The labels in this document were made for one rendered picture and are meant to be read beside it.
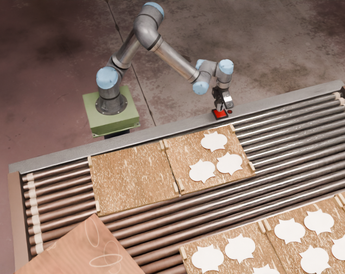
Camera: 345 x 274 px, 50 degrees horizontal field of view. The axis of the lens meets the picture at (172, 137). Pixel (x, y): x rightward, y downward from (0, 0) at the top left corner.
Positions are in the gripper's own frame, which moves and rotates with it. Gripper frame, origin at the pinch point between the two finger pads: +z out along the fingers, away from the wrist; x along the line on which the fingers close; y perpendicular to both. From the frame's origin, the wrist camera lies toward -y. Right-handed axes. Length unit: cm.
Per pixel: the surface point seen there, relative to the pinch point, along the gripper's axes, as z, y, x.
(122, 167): 1, -19, 64
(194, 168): -0.3, -32.6, 28.7
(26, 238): 0, -43, 115
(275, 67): 95, 107, -120
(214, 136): -0.3, -16.5, 10.8
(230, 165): -0.4, -36.7, 10.1
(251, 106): 2.9, -0.6, -20.5
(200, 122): 2.9, -1.9, 13.3
